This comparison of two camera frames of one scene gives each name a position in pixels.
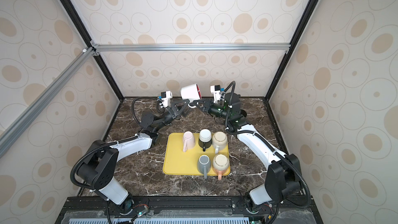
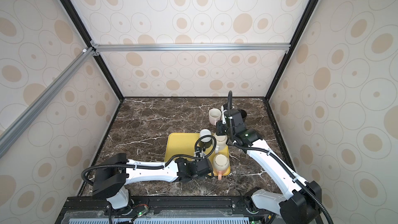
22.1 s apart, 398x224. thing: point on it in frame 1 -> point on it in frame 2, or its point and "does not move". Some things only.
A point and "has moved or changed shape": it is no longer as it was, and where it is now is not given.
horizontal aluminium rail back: x=191 y=47 does not move
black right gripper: x=208 y=107 -> x=219 y=125
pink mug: x=188 y=141 has moved or changed shape
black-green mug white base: x=205 y=140 does not move
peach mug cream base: x=220 y=164 does not move
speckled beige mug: x=219 y=141 does not move
